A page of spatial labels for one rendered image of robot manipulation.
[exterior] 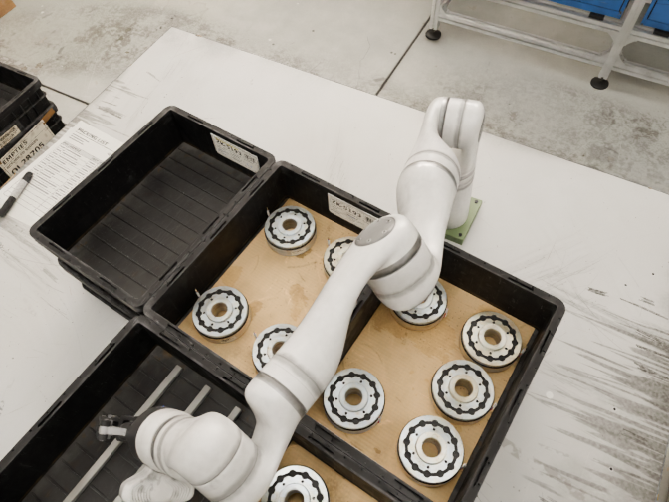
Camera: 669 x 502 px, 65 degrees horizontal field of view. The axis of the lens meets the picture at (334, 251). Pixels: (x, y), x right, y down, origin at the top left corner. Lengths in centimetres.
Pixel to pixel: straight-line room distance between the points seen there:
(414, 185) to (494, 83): 193
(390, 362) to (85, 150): 101
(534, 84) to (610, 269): 157
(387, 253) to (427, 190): 18
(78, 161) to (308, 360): 109
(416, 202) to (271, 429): 38
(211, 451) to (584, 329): 86
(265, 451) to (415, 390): 41
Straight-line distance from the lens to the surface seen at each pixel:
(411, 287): 65
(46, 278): 136
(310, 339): 59
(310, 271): 103
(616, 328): 123
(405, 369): 95
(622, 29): 265
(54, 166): 157
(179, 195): 119
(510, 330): 98
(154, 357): 102
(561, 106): 267
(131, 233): 117
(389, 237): 63
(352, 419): 89
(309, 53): 281
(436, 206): 77
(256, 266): 105
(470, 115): 99
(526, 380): 87
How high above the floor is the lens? 173
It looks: 59 degrees down
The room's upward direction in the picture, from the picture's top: 4 degrees counter-clockwise
